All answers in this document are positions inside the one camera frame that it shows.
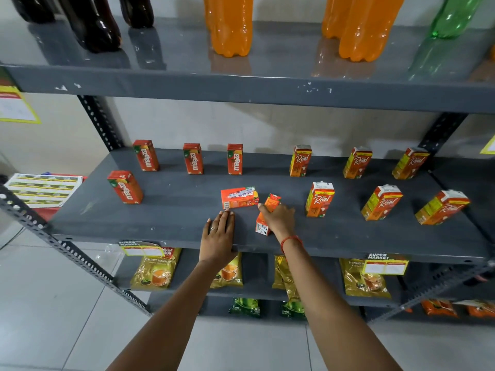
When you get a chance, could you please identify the person's right hand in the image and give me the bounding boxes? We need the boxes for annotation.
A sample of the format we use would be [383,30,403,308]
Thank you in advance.
[258,203,297,241]

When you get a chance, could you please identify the person's left hand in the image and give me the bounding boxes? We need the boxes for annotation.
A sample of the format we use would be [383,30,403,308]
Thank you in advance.
[199,210,237,264]

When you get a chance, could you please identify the red juice carton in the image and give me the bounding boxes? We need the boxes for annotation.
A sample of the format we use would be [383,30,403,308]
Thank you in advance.
[183,143,204,175]
[255,193,282,236]
[107,170,144,205]
[220,187,260,210]
[227,144,244,176]
[133,140,160,172]

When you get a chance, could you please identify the person's left forearm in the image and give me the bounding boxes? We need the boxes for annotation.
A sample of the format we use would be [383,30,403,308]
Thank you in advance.
[106,259,233,371]

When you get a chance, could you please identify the person's right forearm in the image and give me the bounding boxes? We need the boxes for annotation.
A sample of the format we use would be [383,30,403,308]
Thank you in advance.
[280,237,403,371]

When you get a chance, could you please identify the grey metal shelf rack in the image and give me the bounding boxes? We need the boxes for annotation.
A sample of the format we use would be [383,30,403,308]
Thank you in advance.
[0,15,495,325]

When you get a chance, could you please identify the gold tea packet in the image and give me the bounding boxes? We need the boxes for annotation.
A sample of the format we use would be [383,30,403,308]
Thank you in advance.
[210,253,244,289]
[272,255,301,302]
[339,258,391,299]
[130,248,183,291]

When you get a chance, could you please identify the shelf price label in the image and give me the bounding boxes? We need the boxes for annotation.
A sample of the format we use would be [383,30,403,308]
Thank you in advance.
[118,240,165,257]
[362,252,410,276]

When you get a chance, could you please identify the green tea packet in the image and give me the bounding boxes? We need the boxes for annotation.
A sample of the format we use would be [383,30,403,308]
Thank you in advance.
[281,299,306,321]
[228,298,264,318]

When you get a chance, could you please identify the group of orange white-top cartons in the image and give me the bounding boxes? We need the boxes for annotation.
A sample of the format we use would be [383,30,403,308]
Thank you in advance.
[289,145,472,226]

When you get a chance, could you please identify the white label sheets with yellow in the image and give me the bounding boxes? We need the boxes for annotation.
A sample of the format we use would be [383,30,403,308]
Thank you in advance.
[4,173,83,208]

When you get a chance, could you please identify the orange soda bottle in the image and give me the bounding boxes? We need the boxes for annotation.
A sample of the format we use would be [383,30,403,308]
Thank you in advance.
[203,0,255,58]
[339,0,407,62]
[322,0,349,40]

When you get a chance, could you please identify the orange snack packet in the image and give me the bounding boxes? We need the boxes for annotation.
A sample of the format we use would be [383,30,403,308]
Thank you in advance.
[466,301,495,319]
[421,300,459,318]

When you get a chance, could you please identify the dark cola bottle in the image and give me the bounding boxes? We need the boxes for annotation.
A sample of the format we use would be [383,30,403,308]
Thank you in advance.
[118,0,155,29]
[57,0,123,54]
[10,0,55,24]

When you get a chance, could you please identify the green soda bottle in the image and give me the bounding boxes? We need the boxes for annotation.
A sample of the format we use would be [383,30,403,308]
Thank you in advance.
[430,0,486,39]

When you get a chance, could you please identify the red thread bracelet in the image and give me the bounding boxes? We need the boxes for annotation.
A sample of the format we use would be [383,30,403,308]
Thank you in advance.
[281,235,304,255]

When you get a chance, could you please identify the yellow-edged wall poster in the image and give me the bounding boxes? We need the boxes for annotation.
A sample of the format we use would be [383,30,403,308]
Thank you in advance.
[0,67,42,124]

